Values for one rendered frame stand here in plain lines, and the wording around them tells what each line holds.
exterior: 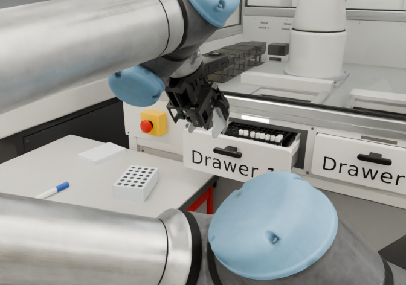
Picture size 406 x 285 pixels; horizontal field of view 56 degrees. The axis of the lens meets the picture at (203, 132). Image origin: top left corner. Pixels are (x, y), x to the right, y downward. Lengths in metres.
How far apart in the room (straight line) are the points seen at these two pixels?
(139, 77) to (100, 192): 0.62
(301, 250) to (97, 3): 0.27
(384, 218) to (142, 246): 0.79
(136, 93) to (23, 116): 0.98
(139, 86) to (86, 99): 1.15
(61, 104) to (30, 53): 1.26
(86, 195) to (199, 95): 0.49
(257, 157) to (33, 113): 0.87
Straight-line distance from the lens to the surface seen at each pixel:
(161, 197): 1.02
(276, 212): 0.35
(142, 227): 0.43
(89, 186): 1.11
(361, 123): 0.99
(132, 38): 0.36
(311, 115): 1.00
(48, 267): 0.40
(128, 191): 1.01
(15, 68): 0.30
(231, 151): 0.91
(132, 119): 1.29
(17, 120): 1.45
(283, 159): 0.90
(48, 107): 1.52
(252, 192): 0.40
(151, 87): 0.50
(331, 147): 1.00
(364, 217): 1.11
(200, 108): 0.68
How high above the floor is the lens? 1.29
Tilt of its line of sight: 22 degrees down
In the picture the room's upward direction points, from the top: straight up
